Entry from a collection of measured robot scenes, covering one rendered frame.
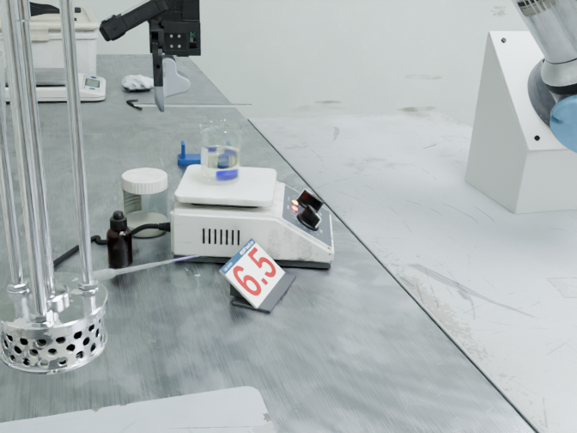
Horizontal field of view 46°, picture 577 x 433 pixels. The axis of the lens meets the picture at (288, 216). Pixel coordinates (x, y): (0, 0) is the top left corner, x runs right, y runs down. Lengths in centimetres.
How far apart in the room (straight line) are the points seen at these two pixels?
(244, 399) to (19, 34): 36
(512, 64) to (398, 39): 139
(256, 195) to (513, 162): 44
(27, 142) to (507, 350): 53
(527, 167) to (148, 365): 65
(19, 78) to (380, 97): 220
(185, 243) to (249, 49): 154
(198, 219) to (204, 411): 29
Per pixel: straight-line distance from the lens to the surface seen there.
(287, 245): 82
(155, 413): 60
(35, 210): 39
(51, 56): 185
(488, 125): 114
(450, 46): 260
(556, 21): 85
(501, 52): 114
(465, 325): 77
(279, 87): 237
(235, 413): 59
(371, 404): 63
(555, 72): 89
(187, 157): 120
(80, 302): 43
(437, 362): 70
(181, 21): 113
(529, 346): 76
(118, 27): 113
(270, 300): 76
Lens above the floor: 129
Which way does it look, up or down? 23 degrees down
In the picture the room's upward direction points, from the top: 3 degrees clockwise
